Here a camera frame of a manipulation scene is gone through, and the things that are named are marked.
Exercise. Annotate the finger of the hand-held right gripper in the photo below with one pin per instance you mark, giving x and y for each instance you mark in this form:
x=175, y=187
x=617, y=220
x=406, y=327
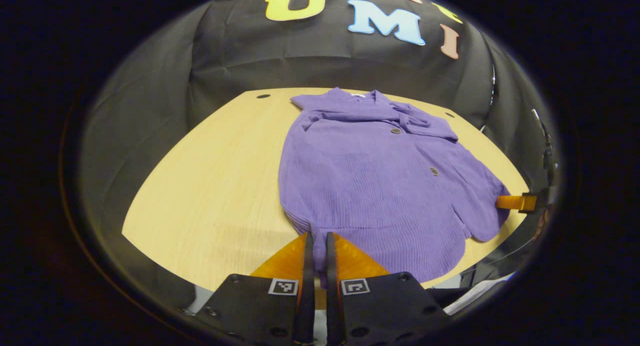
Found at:
x=515, y=202

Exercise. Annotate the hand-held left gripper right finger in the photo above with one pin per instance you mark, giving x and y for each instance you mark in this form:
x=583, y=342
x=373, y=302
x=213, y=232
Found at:
x=332, y=286

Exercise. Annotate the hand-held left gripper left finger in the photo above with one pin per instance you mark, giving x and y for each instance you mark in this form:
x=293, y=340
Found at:
x=307, y=286

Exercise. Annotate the purple knit cardigan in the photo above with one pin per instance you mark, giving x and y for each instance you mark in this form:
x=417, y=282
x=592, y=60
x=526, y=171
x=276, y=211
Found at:
x=375, y=196

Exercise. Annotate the black backdrop cloth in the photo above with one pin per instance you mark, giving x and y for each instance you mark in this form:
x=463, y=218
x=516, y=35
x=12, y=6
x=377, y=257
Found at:
x=300, y=61

